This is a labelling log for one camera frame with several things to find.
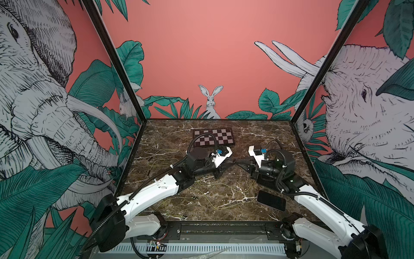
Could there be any black smartphone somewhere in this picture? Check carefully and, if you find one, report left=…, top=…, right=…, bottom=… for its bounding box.
left=234, top=159, right=251, bottom=171

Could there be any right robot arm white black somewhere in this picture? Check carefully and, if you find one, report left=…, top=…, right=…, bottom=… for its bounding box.
left=247, top=146, right=388, bottom=259

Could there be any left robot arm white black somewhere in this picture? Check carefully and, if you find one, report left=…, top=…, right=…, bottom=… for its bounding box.
left=80, top=138, right=232, bottom=253

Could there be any chessboard brown and pink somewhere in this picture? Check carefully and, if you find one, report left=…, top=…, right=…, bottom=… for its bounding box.
left=192, top=127, right=236, bottom=148

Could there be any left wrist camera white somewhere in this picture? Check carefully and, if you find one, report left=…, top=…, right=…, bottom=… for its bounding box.
left=211, top=146, right=232, bottom=168

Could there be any black front rail frame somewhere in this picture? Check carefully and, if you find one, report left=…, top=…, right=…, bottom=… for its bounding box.
left=126, top=221, right=285, bottom=241

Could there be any white slotted cable duct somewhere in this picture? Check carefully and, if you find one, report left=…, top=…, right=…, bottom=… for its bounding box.
left=97, top=242, right=287, bottom=255

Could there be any left black corner post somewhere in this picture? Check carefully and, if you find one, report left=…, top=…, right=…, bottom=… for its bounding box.
left=82, top=0, right=147, bottom=124

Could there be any black corner post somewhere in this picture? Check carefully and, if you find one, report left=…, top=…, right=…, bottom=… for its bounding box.
left=82, top=0, right=147, bottom=124
left=290, top=0, right=370, bottom=125

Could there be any right black corner post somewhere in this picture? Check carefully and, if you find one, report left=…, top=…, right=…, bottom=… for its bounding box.
left=290, top=0, right=370, bottom=125

